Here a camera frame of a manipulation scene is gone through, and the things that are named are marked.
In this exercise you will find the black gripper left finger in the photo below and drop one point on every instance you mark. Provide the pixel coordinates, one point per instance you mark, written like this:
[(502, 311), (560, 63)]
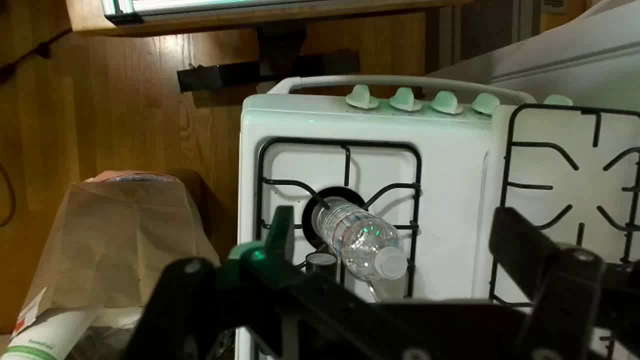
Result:
[(195, 305)]

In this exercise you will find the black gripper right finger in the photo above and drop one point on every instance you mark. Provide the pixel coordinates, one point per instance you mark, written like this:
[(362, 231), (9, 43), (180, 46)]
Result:
[(573, 293)]

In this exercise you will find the clear plastic water bottle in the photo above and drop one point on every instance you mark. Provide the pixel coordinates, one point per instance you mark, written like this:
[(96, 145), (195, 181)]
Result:
[(364, 243)]

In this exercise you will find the black right stove grating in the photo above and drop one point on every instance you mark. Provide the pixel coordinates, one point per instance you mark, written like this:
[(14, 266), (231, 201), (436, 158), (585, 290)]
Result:
[(574, 174)]

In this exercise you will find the black stove grating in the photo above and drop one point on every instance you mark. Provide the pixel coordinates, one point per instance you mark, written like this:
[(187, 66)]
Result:
[(574, 174), (379, 177)]

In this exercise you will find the black left stove grating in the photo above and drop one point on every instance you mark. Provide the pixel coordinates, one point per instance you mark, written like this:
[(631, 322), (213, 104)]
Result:
[(379, 177)]

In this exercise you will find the brown paper bag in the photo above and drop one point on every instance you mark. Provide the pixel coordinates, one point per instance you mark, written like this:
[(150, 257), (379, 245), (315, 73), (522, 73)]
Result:
[(106, 249)]

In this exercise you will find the white gas stove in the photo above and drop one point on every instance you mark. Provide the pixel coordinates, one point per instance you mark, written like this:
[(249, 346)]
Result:
[(458, 166)]

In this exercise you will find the white stove knob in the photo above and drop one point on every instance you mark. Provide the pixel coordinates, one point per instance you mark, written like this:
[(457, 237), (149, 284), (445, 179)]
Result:
[(405, 101), (446, 102), (485, 104), (360, 99)]

